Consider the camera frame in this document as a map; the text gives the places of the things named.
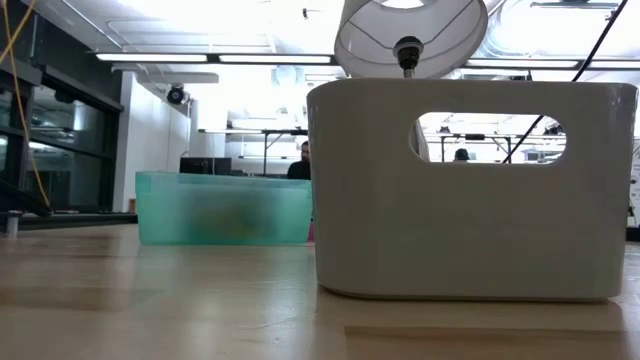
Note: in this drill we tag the translucent green plastic bin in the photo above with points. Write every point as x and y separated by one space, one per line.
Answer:
220 210

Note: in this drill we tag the person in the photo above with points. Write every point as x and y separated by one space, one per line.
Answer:
461 155
300 170

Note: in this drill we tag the black computer monitor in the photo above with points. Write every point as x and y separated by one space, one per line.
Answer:
205 165

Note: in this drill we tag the ceiling strip light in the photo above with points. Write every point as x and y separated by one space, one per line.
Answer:
275 58
615 64
525 63
150 57

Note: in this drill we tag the white lamp shade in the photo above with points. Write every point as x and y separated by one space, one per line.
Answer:
450 40

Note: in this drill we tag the black round ceiling camera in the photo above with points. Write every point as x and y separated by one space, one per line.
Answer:
175 94

